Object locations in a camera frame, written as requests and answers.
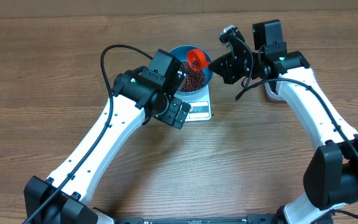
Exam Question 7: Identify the red measuring scoop blue handle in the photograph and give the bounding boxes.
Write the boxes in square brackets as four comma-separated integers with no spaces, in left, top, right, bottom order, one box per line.
[186,48,211,72]

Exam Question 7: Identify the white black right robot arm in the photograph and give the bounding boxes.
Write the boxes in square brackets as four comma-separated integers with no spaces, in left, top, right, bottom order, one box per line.
[209,20,358,223]

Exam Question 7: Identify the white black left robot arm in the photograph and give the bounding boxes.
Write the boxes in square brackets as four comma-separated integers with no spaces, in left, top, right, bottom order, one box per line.
[24,49,190,224]

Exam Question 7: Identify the white digital kitchen scale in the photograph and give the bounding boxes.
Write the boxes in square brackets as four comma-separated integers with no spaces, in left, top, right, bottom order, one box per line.
[175,85,212,122]

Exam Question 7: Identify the red beans in bowl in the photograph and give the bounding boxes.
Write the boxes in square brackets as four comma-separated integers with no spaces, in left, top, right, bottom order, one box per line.
[180,62,206,92]

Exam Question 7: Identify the teal plastic bowl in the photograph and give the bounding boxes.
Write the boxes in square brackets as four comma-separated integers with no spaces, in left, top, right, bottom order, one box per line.
[170,45,213,86]

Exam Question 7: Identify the clear container of red beans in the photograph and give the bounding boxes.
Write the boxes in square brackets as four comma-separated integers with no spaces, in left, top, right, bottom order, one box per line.
[264,83,285,102]

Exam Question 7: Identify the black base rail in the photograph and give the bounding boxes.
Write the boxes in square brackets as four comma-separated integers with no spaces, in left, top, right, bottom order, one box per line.
[115,214,286,224]

